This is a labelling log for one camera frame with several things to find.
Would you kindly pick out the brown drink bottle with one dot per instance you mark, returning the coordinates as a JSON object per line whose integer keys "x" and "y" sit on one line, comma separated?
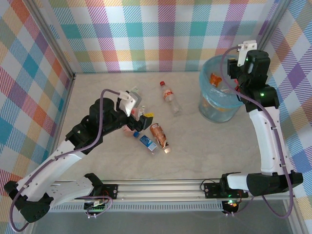
{"x": 158, "y": 134}

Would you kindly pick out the black controller board with light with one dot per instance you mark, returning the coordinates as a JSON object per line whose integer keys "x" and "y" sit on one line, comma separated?
{"x": 230, "y": 204}

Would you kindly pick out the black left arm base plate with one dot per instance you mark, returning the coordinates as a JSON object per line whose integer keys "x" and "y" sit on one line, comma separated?
{"x": 111, "y": 191}

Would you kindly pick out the aluminium table side rail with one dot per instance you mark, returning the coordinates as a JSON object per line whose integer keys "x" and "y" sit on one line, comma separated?
{"x": 66, "y": 102}

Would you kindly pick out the white bottle green label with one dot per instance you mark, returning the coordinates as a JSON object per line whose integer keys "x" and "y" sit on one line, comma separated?
{"x": 141, "y": 111}

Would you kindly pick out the aluminium frame post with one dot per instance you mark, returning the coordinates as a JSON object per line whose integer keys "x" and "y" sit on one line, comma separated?
{"x": 51, "y": 41}
{"x": 274, "y": 19}

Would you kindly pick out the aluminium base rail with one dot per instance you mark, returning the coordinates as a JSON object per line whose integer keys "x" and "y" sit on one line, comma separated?
{"x": 158, "y": 189}

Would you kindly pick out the clear bottle blue cap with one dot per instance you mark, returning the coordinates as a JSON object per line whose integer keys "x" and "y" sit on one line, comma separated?
{"x": 147, "y": 143}

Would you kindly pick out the orange juice bottle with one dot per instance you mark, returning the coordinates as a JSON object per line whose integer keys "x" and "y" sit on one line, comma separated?
{"x": 215, "y": 79}

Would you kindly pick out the clear cola bottle red cap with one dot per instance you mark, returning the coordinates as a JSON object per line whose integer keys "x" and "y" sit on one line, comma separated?
{"x": 169, "y": 96}

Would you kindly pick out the green controller board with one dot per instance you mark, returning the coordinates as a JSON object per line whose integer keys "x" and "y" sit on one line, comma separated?
{"x": 96, "y": 208}

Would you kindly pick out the small clear bottle green label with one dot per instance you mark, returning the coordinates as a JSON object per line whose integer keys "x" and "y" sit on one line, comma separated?
{"x": 134, "y": 89}

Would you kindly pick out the pink drink bottle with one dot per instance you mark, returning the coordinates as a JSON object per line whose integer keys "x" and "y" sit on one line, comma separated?
{"x": 127, "y": 131}

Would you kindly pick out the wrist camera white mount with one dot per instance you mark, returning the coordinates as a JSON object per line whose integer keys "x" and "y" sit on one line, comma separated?
{"x": 245, "y": 53}
{"x": 128, "y": 103}

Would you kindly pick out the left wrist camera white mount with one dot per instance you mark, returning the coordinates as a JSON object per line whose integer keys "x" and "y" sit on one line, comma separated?
{"x": 128, "y": 103}

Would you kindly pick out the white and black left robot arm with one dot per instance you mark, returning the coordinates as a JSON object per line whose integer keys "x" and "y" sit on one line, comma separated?
{"x": 48, "y": 165}

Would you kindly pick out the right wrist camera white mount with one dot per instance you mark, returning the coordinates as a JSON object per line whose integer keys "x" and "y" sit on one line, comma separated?
{"x": 245, "y": 53}

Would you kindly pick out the bin with blue liner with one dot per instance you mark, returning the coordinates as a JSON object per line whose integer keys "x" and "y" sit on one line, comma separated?
{"x": 214, "y": 109}

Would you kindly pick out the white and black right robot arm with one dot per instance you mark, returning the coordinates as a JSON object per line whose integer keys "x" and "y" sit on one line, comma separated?
{"x": 265, "y": 146}

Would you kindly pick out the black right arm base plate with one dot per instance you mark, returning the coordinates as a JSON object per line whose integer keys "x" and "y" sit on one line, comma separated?
{"x": 210, "y": 190}

